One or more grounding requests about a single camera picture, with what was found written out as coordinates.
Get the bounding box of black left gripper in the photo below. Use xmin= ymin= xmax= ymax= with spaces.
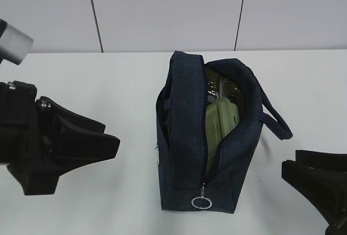
xmin=1 ymin=81 xmax=120 ymax=195

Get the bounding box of green lidded glass container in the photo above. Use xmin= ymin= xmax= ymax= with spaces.
xmin=205 ymin=97 xmax=240 ymax=175

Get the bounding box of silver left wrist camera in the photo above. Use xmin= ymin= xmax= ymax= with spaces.
xmin=1 ymin=19 xmax=34 ymax=65

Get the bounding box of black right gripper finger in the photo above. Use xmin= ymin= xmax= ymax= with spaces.
xmin=295 ymin=150 xmax=346 ymax=170
xmin=281 ymin=160 xmax=346 ymax=227

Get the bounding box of dark blue lunch bag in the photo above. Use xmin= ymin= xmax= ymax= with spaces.
xmin=156 ymin=51 xmax=293 ymax=214

